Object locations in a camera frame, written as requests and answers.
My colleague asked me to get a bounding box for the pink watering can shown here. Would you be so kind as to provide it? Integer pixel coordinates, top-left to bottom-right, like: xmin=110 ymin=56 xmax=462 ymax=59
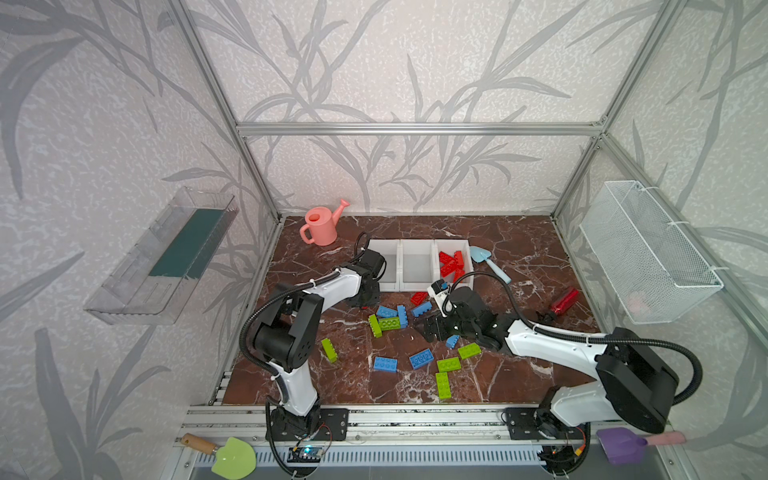
xmin=299 ymin=199 xmax=350 ymax=247

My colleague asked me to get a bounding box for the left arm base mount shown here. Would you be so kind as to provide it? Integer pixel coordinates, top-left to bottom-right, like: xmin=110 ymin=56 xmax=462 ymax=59
xmin=269 ymin=407 xmax=350 ymax=442

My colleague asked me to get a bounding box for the blue lego upright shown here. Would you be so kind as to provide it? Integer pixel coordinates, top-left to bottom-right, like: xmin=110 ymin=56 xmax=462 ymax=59
xmin=397 ymin=305 xmax=408 ymax=329

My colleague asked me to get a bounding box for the red tool right side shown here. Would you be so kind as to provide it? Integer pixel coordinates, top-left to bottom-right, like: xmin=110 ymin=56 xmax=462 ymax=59
xmin=549 ymin=288 xmax=580 ymax=317

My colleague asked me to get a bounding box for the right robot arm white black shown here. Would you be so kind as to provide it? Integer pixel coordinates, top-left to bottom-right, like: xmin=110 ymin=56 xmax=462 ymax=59
xmin=419 ymin=280 xmax=704 ymax=439

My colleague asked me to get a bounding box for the purple scoop pink handle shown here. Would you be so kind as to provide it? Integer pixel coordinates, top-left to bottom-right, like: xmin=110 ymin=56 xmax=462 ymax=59
xmin=597 ymin=427 xmax=687 ymax=465

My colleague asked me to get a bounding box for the green spatula wooden handle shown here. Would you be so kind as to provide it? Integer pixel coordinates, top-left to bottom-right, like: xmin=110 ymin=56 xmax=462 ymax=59
xmin=180 ymin=434 xmax=257 ymax=479

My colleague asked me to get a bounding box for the green lego upright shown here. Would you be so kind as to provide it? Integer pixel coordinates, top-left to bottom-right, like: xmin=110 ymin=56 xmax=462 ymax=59
xmin=435 ymin=372 xmax=452 ymax=400
xmin=368 ymin=314 xmax=383 ymax=338

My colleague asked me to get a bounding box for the green lego right tilted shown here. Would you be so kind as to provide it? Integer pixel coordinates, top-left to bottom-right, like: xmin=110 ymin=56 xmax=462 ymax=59
xmin=458 ymin=343 xmax=482 ymax=360

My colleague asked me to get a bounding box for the green lego flat centre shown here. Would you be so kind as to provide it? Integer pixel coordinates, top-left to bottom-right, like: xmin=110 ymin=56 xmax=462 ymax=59
xmin=378 ymin=317 xmax=401 ymax=331

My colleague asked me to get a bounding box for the green lego far left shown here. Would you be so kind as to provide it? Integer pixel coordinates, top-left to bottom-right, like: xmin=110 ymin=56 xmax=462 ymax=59
xmin=321 ymin=338 xmax=338 ymax=364

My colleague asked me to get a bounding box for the white wire mesh basket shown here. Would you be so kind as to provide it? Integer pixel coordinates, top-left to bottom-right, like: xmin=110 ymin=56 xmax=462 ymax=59
xmin=580 ymin=180 xmax=724 ymax=324

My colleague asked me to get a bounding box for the clear plastic wall shelf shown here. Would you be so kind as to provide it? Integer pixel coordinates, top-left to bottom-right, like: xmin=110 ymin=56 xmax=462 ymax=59
xmin=84 ymin=187 xmax=239 ymax=326

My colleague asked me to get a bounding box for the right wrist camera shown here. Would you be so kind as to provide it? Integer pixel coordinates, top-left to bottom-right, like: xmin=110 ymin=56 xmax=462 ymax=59
xmin=427 ymin=279 xmax=450 ymax=316

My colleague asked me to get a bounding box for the blue lego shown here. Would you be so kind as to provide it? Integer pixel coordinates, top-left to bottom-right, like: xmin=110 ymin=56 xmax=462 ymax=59
xmin=376 ymin=306 xmax=399 ymax=318
xmin=411 ymin=301 xmax=433 ymax=318
xmin=446 ymin=335 xmax=460 ymax=349
xmin=397 ymin=305 xmax=408 ymax=329
xmin=409 ymin=349 xmax=434 ymax=370
xmin=373 ymin=357 xmax=398 ymax=373

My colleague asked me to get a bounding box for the red lego pair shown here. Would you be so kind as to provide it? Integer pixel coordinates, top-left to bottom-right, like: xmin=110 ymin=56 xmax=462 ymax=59
xmin=453 ymin=250 xmax=465 ymax=269

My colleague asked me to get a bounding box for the circuit board with led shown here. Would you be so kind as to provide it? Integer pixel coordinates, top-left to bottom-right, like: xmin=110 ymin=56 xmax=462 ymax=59
xmin=286 ymin=445 xmax=328 ymax=465

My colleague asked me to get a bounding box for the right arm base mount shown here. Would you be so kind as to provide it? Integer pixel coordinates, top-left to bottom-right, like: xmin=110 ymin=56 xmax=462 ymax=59
xmin=501 ymin=407 xmax=560 ymax=440

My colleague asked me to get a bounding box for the white three-compartment bin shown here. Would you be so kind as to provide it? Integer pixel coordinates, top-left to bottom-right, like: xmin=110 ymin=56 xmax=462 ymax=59
xmin=369 ymin=239 xmax=473 ymax=292

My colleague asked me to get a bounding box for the green lego bottom upright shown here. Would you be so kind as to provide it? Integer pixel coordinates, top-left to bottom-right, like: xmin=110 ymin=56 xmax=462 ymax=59
xmin=435 ymin=372 xmax=452 ymax=400

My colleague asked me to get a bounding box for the light blue toy shovel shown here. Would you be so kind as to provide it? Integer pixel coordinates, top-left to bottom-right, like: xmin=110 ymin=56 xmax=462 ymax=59
xmin=469 ymin=246 xmax=511 ymax=284

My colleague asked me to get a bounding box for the green lego lower middle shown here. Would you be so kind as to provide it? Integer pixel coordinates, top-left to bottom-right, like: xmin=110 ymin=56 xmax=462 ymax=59
xmin=437 ymin=357 xmax=461 ymax=373

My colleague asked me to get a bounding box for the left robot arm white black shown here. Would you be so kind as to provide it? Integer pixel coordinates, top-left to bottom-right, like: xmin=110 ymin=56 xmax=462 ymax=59
xmin=238 ymin=249 xmax=387 ymax=419

